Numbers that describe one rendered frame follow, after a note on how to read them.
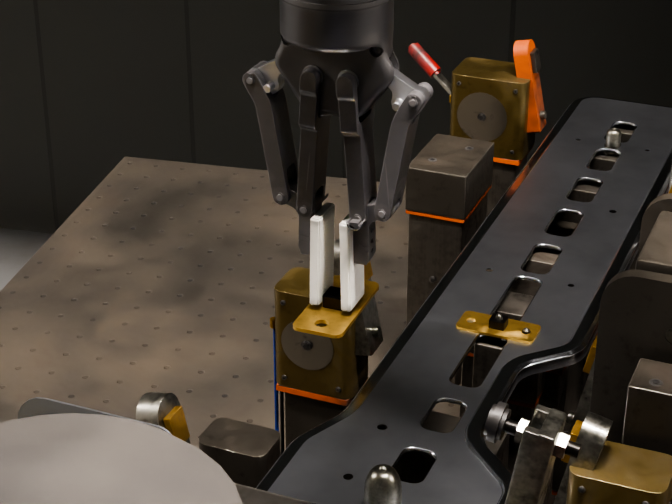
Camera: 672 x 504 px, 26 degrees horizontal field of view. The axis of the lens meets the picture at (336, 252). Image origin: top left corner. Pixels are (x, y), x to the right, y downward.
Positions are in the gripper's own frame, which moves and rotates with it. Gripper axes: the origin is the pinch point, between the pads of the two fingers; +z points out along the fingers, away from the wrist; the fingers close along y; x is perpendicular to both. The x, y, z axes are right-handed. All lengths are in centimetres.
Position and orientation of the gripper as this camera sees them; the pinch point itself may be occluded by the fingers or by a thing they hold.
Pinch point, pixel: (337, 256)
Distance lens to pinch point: 103.9
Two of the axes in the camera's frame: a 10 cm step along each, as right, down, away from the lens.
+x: -3.7, 4.3, -8.3
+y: -9.3, -1.7, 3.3
